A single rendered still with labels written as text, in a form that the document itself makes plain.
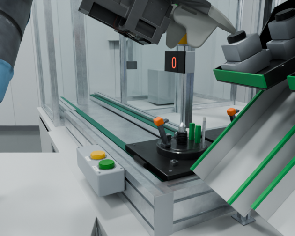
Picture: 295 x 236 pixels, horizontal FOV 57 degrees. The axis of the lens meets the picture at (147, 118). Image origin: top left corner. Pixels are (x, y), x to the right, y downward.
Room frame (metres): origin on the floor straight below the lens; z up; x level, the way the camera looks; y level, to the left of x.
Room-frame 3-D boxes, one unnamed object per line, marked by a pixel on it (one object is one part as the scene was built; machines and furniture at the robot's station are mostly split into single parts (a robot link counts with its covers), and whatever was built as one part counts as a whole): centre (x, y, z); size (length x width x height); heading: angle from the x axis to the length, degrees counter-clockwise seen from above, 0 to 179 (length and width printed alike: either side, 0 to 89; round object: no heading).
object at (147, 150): (0.72, -0.10, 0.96); 0.24 x 0.24 x 0.02; 28
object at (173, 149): (0.72, -0.10, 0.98); 0.14 x 0.14 x 0.02
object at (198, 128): (0.73, -0.14, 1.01); 0.01 x 0.01 x 0.05; 28
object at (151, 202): (0.89, 0.17, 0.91); 0.89 x 0.06 x 0.11; 28
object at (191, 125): (0.75, -0.13, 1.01); 0.01 x 0.01 x 0.05; 28
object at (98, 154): (0.69, 0.13, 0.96); 0.04 x 0.04 x 0.02
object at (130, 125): (1.00, 0.02, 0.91); 0.84 x 0.28 x 0.10; 28
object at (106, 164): (0.63, 0.10, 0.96); 0.04 x 0.04 x 0.02
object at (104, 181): (0.69, 0.13, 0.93); 0.21 x 0.07 x 0.06; 28
